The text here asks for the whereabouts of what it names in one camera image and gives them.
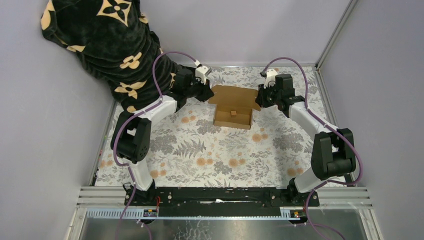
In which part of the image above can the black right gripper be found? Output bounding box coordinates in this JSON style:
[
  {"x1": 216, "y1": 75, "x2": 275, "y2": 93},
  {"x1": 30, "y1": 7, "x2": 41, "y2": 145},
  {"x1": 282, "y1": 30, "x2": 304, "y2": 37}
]
[{"x1": 254, "y1": 82, "x2": 281, "y2": 109}]

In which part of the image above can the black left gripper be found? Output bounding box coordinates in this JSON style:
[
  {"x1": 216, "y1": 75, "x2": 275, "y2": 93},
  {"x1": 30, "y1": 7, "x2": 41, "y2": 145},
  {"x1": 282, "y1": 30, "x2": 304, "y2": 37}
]
[{"x1": 183, "y1": 75, "x2": 214, "y2": 102}]

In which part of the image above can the brown cardboard box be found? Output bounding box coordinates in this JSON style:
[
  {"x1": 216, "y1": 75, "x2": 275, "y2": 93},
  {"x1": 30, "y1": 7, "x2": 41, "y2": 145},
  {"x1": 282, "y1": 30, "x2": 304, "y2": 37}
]
[{"x1": 208, "y1": 85, "x2": 261, "y2": 130}]

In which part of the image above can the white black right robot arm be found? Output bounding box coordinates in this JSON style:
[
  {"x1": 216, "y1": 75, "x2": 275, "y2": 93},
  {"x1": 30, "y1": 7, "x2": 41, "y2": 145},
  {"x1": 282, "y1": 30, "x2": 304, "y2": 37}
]
[{"x1": 255, "y1": 69, "x2": 357, "y2": 206}]

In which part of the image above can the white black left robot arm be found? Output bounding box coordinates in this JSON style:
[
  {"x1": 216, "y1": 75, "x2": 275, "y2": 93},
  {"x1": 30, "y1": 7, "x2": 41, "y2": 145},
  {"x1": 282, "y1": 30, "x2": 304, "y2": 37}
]
[{"x1": 110, "y1": 64, "x2": 214, "y2": 206}]

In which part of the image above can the black floral plush blanket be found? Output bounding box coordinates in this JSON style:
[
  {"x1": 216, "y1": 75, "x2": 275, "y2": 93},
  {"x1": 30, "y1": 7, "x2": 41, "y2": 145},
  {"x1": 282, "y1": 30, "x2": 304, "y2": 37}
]
[{"x1": 40, "y1": 0, "x2": 194, "y2": 111}]

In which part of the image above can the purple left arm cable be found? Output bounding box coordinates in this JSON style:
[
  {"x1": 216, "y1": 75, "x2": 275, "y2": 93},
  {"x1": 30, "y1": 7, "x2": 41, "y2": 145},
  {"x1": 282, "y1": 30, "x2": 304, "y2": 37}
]
[{"x1": 112, "y1": 50, "x2": 202, "y2": 240}]

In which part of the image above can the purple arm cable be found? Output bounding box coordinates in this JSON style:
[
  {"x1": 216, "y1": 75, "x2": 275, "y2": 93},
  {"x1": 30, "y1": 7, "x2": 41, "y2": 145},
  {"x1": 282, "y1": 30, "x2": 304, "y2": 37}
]
[
  {"x1": 112, "y1": 50, "x2": 202, "y2": 240},
  {"x1": 260, "y1": 56, "x2": 364, "y2": 240}
]

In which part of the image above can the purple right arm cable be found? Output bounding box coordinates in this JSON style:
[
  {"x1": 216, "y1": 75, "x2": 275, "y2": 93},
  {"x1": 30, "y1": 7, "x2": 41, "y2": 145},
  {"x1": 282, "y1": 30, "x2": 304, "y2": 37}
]
[{"x1": 260, "y1": 56, "x2": 364, "y2": 240}]

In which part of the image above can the aluminium frame post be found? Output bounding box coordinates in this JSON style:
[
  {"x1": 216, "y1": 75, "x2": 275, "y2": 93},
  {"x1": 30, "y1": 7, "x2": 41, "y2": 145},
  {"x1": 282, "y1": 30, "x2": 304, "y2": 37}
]
[{"x1": 315, "y1": 0, "x2": 359, "y2": 69}]

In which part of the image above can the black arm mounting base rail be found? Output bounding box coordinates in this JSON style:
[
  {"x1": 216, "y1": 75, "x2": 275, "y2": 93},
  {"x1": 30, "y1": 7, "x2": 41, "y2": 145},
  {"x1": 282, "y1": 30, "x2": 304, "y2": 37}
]
[{"x1": 122, "y1": 183, "x2": 320, "y2": 215}]

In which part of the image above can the white slotted cable duct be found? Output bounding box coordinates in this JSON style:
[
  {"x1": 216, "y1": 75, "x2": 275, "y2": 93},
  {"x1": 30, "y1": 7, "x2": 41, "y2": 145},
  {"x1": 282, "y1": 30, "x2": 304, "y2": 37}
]
[{"x1": 86, "y1": 207, "x2": 302, "y2": 221}]

